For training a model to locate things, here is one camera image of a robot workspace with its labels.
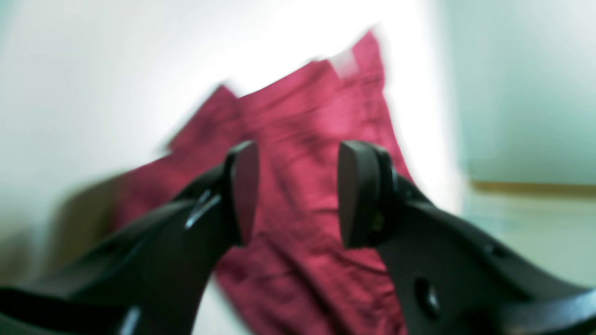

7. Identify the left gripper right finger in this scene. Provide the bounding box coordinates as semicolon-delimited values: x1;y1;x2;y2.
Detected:
337;141;596;335

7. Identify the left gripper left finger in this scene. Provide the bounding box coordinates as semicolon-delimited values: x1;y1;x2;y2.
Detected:
1;141;259;335

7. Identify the dark red long-sleeve t-shirt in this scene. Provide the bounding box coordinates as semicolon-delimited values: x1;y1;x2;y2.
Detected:
111;31;410;335

